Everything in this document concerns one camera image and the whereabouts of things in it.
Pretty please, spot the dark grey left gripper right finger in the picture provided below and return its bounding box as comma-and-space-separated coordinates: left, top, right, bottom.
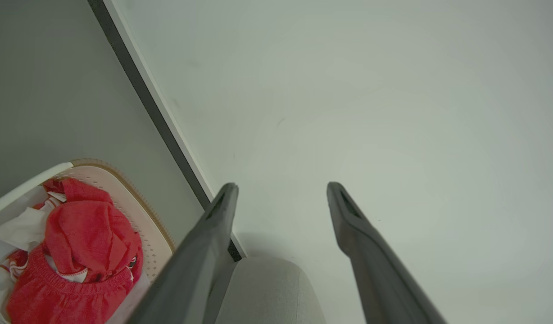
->
326, 181, 447, 324

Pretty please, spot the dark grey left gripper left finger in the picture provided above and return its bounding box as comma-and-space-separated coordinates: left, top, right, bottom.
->
127, 182, 239, 324

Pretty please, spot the plain red garment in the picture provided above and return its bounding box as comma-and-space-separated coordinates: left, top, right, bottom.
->
43, 178, 143, 283

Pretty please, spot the red garment with white trim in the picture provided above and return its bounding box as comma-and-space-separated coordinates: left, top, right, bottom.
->
0, 245, 144, 324

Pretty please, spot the grey fabric sofa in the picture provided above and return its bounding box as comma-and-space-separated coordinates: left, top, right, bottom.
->
204, 256, 326, 324

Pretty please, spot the white cloth garment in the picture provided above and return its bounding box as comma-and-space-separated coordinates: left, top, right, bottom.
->
0, 193, 66, 252

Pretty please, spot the white and black baseboard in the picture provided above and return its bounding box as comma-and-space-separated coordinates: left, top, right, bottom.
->
86, 0, 248, 262

